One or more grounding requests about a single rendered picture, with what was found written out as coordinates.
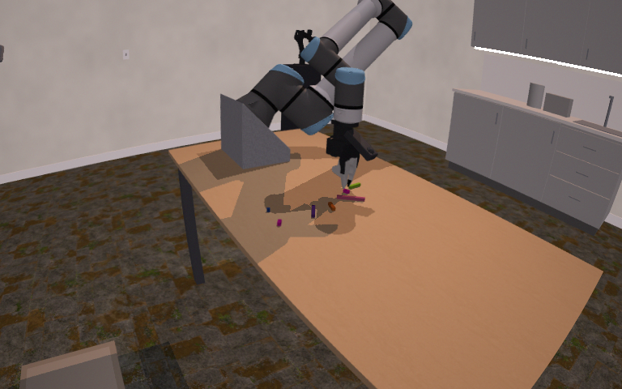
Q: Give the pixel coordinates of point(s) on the pink rod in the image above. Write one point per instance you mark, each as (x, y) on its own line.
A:
(350, 197)

